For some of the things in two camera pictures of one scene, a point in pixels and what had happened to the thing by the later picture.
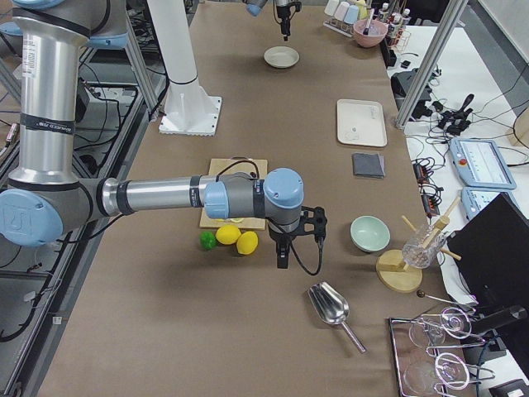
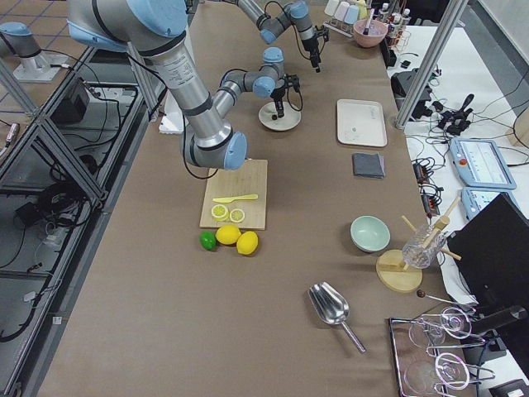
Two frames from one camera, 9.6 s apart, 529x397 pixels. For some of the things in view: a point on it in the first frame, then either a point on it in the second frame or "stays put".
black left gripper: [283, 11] to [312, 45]
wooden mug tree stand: [394, 275] stays put
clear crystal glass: [423, 246] stays put
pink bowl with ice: [375, 35] stays put
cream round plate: [281, 57] to [269, 118]
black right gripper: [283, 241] to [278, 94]
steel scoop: [331, 307] stays put
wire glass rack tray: [431, 352] stays put
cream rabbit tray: [361, 123] stays put
